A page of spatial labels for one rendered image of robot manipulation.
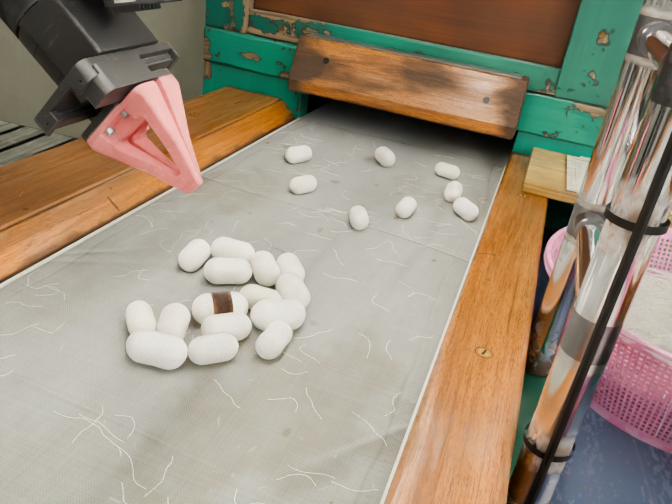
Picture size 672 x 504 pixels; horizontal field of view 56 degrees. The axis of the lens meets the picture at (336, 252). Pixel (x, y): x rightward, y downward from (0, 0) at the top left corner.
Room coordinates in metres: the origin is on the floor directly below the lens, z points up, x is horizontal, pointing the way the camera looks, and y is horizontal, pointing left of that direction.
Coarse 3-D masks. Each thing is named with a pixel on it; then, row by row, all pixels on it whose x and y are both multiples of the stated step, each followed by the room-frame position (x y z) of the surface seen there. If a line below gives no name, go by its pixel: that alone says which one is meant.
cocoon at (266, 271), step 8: (256, 256) 0.43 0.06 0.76; (264, 256) 0.42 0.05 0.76; (272, 256) 0.43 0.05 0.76; (256, 264) 0.42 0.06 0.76; (264, 264) 0.41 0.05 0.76; (272, 264) 0.41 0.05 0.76; (256, 272) 0.41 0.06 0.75; (264, 272) 0.41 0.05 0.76; (272, 272) 0.41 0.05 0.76; (256, 280) 0.41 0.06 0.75; (264, 280) 0.41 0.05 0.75; (272, 280) 0.41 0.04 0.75
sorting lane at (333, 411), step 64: (320, 128) 0.85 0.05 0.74; (256, 192) 0.59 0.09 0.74; (320, 192) 0.62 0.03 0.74; (384, 192) 0.65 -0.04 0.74; (64, 256) 0.41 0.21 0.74; (128, 256) 0.43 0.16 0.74; (320, 256) 0.48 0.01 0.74; (384, 256) 0.49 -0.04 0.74; (448, 256) 0.51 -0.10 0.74; (0, 320) 0.32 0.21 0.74; (64, 320) 0.33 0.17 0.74; (192, 320) 0.35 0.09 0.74; (320, 320) 0.38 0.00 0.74; (384, 320) 0.39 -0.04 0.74; (448, 320) 0.40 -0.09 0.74; (0, 384) 0.27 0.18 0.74; (64, 384) 0.27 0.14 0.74; (128, 384) 0.28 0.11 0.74; (192, 384) 0.29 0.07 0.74; (256, 384) 0.30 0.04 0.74; (320, 384) 0.31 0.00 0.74; (384, 384) 0.32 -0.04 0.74; (0, 448) 0.22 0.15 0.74; (64, 448) 0.23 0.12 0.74; (128, 448) 0.23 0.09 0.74; (192, 448) 0.24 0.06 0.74; (256, 448) 0.25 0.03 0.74; (320, 448) 0.25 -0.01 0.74; (384, 448) 0.26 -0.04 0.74
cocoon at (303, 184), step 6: (294, 180) 0.60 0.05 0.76; (300, 180) 0.60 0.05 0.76; (306, 180) 0.61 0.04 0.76; (312, 180) 0.61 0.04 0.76; (294, 186) 0.60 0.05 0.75; (300, 186) 0.60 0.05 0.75; (306, 186) 0.60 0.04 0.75; (312, 186) 0.61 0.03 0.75; (294, 192) 0.60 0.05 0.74; (300, 192) 0.60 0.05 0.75; (306, 192) 0.61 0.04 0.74
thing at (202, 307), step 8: (200, 296) 0.36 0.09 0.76; (208, 296) 0.35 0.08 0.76; (232, 296) 0.36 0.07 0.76; (240, 296) 0.36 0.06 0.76; (192, 304) 0.35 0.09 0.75; (200, 304) 0.35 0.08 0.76; (208, 304) 0.35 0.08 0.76; (240, 304) 0.36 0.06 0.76; (192, 312) 0.35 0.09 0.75; (200, 312) 0.35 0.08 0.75; (208, 312) 0.35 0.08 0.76; (240, 312) 0.35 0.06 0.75; (200, 320) 0.35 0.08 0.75
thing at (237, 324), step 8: (208, 320) 0.33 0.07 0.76; (216, 320) 0.33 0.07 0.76; (224, 320) 0.33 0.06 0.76; (232, 320) 0.34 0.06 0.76; (240, 320) 0.34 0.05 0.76; (248, 320) 0.34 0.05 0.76; (208, 328) 0.33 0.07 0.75; (216, 328) 0.33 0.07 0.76; (224, 328) 0.33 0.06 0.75; (232, 328) 0.33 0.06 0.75; (240, 328) 0.34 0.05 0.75; (248, 328) 0.34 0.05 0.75; (240, 336) 0.33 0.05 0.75
